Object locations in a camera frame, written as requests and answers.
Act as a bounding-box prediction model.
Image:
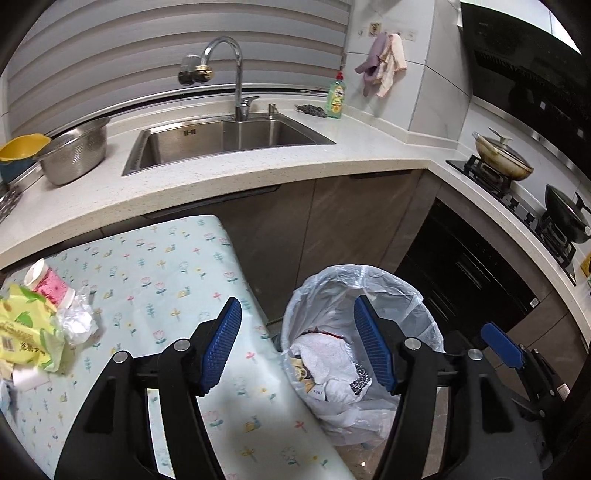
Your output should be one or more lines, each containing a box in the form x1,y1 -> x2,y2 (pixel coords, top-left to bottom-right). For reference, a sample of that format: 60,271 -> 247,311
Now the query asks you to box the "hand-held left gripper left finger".
53,298 -> 243,480

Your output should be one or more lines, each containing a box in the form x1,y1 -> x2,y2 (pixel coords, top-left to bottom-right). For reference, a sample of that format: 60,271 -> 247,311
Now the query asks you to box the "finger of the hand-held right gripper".
480,323 -> 546,407

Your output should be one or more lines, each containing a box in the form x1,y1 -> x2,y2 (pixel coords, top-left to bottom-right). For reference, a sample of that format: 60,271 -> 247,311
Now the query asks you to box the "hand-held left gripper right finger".
355,295 -> 543,480

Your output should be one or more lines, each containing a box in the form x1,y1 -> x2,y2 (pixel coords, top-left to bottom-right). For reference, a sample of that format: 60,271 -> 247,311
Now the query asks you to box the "white paper towel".
295,332 -> 365,402

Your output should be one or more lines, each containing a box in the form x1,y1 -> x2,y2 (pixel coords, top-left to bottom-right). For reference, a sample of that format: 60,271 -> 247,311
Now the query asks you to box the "trash bin with plastic liner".
281,264 -> 446,448

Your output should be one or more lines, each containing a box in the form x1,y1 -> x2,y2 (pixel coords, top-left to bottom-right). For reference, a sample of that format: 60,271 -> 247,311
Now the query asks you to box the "floral tablecloth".
0,216 -> 356,480

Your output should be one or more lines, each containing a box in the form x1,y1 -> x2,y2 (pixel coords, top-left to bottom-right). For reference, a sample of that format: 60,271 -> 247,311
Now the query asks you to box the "crumpled clear plastic bag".
56,286 -> 100,348

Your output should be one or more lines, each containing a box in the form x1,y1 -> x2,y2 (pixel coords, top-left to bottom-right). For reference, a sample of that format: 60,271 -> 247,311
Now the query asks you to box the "black wok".
545,184 -> 591,244

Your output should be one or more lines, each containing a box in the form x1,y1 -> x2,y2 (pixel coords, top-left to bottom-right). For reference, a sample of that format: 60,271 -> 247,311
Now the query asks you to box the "gas stove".
445,154 -> 580,284

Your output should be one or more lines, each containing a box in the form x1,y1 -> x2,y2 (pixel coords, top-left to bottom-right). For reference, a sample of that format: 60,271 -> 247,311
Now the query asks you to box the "pink paper cup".
24,258 -> 75,309

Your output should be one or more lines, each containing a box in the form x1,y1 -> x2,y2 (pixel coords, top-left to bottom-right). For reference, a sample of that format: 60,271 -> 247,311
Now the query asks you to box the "beige pan with lid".
472,128 -> 535,181

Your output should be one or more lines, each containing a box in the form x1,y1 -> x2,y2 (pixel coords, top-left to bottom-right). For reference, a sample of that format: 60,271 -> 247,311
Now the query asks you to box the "white paper piece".
11,364 -> 51,386

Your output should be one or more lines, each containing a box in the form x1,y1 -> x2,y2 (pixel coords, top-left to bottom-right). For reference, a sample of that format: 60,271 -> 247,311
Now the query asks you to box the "yellow green snack bag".
0,284 -> 68,374

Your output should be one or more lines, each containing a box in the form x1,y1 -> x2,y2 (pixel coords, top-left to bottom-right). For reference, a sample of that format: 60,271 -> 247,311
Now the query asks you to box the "stainless steel sink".
121,115 -> 337,177

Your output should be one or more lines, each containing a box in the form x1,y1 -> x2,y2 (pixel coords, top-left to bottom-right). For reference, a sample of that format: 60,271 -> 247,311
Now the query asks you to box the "steel colander bowl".
34,117 -> 112,186

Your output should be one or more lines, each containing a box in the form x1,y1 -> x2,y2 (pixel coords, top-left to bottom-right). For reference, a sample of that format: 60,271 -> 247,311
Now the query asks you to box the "green dish soap bottle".
327,71 -> 347,120

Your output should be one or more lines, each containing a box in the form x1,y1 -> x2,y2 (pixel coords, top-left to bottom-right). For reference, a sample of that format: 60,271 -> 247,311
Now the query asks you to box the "perforated steel steamer plate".
0,182 -> 24,224

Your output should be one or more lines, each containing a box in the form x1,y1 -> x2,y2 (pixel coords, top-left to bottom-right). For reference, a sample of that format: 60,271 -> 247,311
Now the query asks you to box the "black range hood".
459,0 -> 591,158

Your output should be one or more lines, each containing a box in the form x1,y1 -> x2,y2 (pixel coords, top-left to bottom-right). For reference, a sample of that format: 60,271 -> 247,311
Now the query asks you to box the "chrome faucet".
178,36 -> 260,122

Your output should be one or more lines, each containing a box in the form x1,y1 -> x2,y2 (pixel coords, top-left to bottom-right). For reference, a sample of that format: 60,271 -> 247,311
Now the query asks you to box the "purple hanging cloth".
355,32 -> 391,97

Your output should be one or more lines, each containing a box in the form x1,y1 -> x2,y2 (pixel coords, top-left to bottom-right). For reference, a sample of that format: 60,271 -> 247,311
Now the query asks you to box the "yellow-blue basin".
0,134 -> 51,162

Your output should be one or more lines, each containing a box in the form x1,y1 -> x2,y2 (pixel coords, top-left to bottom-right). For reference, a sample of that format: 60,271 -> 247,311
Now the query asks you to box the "cream hanging cloth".
376,33 -> 408,97

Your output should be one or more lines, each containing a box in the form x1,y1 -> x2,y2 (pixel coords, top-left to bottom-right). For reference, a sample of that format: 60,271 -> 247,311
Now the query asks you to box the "grey striped window blind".
0,0 -> 349,139

